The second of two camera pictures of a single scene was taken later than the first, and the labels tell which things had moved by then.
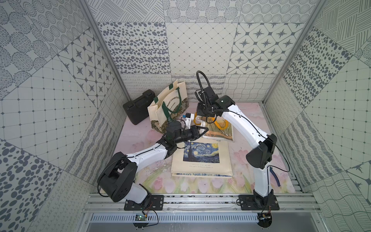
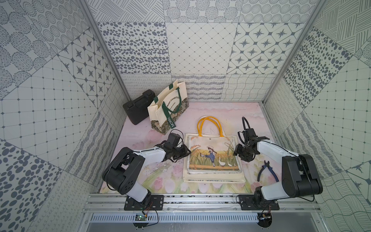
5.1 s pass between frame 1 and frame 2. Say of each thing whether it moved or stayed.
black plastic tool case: stayed
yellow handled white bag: moved
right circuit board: stayed
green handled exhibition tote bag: stayed
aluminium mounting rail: stayed
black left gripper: moved
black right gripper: moved
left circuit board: stayed
